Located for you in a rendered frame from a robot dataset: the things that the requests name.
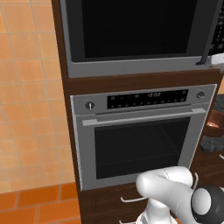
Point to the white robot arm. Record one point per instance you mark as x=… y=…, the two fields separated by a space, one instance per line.
x=172 y=192

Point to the dark brown drawer front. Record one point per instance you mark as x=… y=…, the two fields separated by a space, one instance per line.
x=102 y=204

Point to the dark brown tall cabinet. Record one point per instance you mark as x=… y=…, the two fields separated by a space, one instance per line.
x=65 y=87

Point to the silver built-in microwave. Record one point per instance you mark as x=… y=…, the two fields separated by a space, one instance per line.
x=131 y=69

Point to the black glass microwave door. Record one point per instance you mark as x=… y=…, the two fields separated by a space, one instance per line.
x=134 y=29

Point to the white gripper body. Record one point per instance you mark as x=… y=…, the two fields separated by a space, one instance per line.
x=218 y=59

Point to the dark oven knob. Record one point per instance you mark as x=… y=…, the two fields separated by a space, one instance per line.
x=89 y=105
x=200 y=94

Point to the brown bowl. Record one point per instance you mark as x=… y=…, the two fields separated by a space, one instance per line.
x=214 y=131

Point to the silver oven door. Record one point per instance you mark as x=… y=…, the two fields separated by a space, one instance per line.
x=84 y=154

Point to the silver built-in oven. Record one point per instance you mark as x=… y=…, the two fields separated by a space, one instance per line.
x=87 y=151

